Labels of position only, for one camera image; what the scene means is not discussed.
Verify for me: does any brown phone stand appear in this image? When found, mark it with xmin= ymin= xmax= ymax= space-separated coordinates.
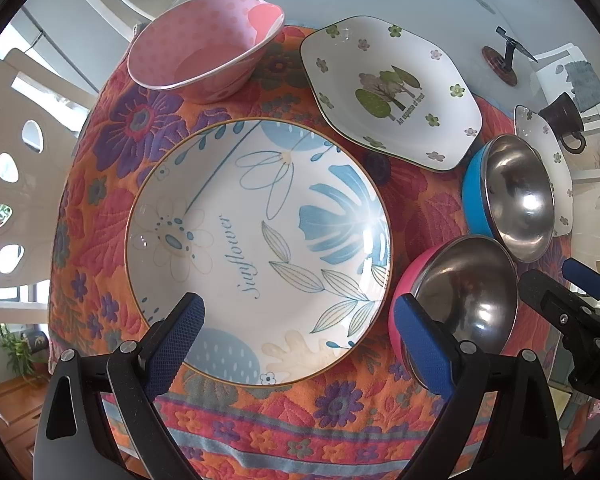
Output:
xmin=481 ymin=26 xmax=538 ymax=87

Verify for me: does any grey green cloth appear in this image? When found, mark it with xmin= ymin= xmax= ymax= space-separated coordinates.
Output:
xmin=565 ymin=61 xmax=600 ymax=112

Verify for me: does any dark brown mug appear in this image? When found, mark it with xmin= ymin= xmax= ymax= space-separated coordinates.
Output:
xmin=539 ymin=92 xmax=586 ymax=155

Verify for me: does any floral quilted table mat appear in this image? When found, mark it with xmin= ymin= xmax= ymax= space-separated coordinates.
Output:
xmin=47 ymin=24 xmax=581 ymax=480

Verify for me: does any green potted plant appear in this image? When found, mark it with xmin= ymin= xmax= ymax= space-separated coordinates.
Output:
xmin=0 ymin=323 xmax=48 ymax=382

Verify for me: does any white chair with holes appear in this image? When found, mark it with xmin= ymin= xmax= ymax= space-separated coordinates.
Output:
xmin=0 ymin=48 xmax=100 ymax=325

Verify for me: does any wooden cabinet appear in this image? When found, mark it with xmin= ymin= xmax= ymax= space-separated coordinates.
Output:
xmin=0 ymin=373 xmax=50 ymax=479

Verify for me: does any round sunflower plate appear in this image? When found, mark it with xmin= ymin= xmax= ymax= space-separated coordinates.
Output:
xmin=125 ymin=118 xmax=392 ymax=387

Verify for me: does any white floral plate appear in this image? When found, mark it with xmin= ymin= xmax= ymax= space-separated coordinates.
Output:
xmin=514 ymin=104 xmax=573 ymax=237

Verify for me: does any white chair right side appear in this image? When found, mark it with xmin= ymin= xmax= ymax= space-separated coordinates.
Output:
xmin=571 ymin=169 xmax=600 ymax=273

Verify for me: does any blue steel bowl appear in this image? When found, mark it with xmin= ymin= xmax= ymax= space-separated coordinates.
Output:
xmin=462 ymin=134 xmax=555 ymax=263

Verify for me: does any pink steel bowl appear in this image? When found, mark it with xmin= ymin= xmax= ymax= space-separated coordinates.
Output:
xmin=392 ymin=235 xmax=518 ymax=356

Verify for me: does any pink polka dot bowl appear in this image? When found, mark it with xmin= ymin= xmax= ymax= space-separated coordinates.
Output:
xmin=126 ymin=0 xmax=285 ymax=104

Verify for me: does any white hexagonal forest plate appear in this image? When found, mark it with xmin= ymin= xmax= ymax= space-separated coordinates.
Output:
xmin=299 ymin=15 xmax=482 ymax=172

